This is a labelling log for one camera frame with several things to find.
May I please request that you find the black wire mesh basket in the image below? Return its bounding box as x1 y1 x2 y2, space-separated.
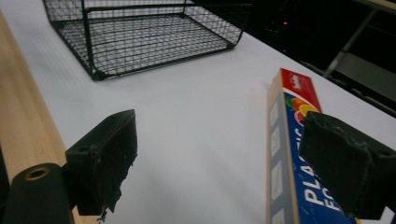
42 0 252 81

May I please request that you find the blue plastic wrap box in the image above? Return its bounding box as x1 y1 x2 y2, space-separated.
265 67 363 224

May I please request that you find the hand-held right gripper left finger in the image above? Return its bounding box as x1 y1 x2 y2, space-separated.
64 108 138 222

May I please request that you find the wooden rolling pin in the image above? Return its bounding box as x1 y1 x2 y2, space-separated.
0 10 101 224

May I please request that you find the grey metal stand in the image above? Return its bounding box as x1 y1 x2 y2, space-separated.
298 0 396 119

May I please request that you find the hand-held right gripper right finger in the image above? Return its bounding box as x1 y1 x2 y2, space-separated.
298 110 396 220

